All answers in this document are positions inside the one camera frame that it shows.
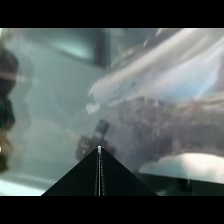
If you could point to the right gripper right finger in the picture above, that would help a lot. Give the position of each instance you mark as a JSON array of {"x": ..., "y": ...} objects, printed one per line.
[{"x": 120, "y": 180}]

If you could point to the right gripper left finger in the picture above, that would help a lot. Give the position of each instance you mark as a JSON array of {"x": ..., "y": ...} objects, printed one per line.
[{"x": 80, "y": 180}]

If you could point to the beige garment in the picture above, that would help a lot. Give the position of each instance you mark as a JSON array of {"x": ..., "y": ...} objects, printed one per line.
[{"x": 3, "y": 150}]

